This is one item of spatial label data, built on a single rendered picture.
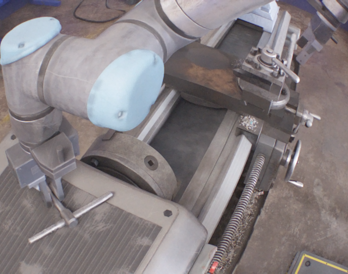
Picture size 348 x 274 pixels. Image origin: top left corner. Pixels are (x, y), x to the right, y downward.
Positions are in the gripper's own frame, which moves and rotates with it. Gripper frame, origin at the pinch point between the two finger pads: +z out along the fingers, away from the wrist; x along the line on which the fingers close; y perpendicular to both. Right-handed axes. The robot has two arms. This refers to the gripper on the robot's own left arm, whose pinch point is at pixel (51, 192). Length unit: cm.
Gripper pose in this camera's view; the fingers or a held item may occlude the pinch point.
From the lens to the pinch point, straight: 70.5
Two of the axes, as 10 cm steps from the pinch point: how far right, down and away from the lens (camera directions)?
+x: -7.5, 4.3, -5.1
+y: -6.6, -5.8, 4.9
